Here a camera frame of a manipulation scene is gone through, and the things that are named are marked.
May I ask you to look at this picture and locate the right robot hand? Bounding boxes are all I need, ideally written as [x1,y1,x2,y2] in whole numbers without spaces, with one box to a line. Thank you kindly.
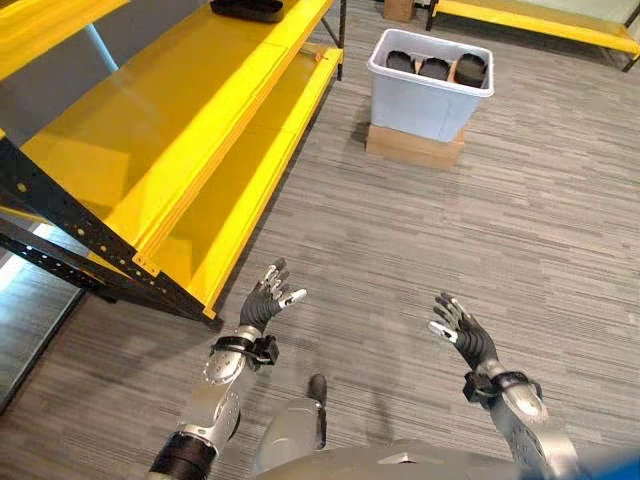
[427,292,500,372]

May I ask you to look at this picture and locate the silver robot leg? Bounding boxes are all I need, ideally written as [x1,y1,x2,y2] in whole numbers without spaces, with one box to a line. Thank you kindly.
[252,373,329,476]

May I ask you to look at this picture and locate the black sole-shaped part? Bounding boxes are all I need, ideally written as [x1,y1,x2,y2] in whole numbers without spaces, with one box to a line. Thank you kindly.
[418,57,453,81]
[209,0,285,24]
[385,49,416,74]
[453,52,488,89]

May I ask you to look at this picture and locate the yellow metal shelf rack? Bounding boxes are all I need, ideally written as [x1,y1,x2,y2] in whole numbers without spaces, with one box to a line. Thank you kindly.
[0,0,347,321]
[425,0,640,74]

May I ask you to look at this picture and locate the flat cardboard box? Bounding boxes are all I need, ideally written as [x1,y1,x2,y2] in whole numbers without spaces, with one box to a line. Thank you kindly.
[365,123,467,171]

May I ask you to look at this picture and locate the silver robot torso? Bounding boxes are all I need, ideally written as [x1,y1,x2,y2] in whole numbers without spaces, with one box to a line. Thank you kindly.
[259,439,531,480]

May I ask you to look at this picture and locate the small cardboard box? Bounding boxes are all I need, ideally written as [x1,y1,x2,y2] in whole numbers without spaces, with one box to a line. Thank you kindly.
[383,0,415,23]

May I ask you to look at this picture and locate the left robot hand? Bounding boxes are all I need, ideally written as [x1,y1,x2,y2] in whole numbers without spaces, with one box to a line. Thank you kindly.
[239,257,308,333]

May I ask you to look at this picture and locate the white plastic box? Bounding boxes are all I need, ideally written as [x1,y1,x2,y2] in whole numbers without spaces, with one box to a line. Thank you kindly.
[366,28,496,144]

